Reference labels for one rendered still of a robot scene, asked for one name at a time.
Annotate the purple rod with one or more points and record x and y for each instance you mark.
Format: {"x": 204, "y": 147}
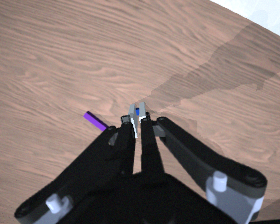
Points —
{"x": 95, "y": 121}

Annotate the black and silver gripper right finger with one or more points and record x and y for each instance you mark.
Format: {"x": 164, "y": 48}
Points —
{"x": 236, "y": 189}

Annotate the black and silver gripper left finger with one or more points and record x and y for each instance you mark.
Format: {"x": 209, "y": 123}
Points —
{"x": 52, "y": 202}

